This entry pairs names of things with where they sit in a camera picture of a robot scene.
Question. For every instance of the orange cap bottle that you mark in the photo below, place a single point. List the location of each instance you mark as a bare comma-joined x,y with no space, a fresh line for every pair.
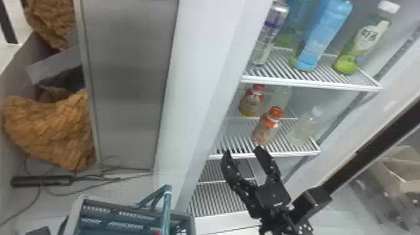
267,126
251,101

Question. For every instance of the blue basket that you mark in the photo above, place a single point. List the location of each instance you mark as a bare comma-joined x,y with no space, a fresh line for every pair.
124,218

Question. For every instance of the clear bottle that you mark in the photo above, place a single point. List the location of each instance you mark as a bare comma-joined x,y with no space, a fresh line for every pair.
305,129

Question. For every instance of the silver can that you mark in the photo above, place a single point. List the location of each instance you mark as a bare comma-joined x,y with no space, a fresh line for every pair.
270,32

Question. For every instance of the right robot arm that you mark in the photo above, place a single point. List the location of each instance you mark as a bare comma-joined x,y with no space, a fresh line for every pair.
285,232

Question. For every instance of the green bottle white cap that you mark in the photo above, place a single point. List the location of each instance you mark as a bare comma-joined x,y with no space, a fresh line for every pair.
364,39

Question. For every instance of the black power strip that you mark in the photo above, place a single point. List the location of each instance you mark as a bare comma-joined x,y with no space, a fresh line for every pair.
42,180

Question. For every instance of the white fridge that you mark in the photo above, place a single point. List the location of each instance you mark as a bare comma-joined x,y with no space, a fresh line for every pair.
197,82

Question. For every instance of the cardboard box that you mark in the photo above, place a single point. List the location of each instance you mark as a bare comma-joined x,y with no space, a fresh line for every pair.
398,177

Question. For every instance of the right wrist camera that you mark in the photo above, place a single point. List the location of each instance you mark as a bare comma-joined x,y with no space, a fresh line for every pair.
311,200

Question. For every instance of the beige towel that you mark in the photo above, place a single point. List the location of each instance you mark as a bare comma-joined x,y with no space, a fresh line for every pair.
52,23
49,131

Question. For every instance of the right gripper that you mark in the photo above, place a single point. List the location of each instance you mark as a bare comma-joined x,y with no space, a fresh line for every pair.
274,200

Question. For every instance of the fridge door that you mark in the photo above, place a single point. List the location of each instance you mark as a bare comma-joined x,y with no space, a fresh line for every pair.
377,141

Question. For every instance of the blue bottle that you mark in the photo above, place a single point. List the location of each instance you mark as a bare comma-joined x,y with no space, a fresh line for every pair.
323,36

